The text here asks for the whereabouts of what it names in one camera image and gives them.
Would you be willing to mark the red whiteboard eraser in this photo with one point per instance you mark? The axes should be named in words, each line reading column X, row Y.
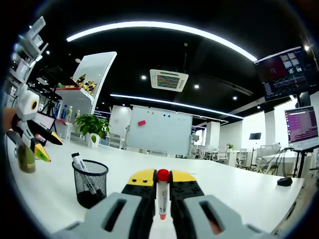
column 141, row 123

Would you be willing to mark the ceiling air conditioner unit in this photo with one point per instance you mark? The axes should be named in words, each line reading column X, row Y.
column 169, row 80

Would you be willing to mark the large wall monitor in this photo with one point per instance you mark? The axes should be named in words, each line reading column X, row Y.
column 284, row 74

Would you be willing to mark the black mesh pen holder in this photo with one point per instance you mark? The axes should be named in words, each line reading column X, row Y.
column 89, row 184

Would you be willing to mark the small black monitor on stand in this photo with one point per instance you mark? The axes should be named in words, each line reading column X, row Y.
column 255, row 136

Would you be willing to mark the white whiteboard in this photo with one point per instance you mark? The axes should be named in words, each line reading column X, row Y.
column 162, row 134

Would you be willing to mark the potted green plant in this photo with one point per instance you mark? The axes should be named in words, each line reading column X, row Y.
column 92, row 125

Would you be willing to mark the row of white office chairs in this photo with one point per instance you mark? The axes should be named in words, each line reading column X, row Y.
column 221, row 152

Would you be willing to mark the grey storage rack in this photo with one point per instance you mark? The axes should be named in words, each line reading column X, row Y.
column 32, row 39

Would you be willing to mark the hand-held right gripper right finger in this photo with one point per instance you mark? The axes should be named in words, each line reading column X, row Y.
column 199, row 214

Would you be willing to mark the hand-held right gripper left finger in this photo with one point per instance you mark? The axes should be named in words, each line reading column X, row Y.
column 119, row 214

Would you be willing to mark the white mesh office chair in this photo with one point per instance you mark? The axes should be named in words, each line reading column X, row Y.
column 115, row 140

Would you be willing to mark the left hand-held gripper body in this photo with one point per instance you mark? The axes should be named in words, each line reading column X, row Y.
column 26, row 107

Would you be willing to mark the black tripod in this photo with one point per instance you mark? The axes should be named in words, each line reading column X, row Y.
column 51, row 107

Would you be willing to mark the red whiteboard marker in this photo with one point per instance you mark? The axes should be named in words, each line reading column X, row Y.
column 163, row 196

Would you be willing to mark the black computer mouse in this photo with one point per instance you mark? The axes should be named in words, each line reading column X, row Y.
column 284, row 181

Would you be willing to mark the black whiteboard marker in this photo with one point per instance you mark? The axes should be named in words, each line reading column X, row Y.
column 79, row 163

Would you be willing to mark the green drink bottle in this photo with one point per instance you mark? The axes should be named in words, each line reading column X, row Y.
column 26, row 161

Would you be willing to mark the row of drink bottles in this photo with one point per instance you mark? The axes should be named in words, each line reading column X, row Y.
column 65, row 112

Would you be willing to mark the row of coloured round magnets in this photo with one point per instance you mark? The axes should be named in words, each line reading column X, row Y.
column 164, row 115

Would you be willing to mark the laptop with purple screen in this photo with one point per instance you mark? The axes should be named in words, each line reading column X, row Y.
column 301, row 124

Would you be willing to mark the laptop with light screen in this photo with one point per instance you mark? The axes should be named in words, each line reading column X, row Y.
column 46, row 121

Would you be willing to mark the long ceiling strip light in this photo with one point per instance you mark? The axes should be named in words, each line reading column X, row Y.
column 159, row 24
column 149, row 99

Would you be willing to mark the standing desk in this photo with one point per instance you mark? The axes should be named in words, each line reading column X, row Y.
column 306, row 148

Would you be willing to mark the pile of yellow snack packets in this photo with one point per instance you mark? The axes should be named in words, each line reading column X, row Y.
column 88, row 84

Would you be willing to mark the white display shelf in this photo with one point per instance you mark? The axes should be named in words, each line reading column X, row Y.
column 97, row 67

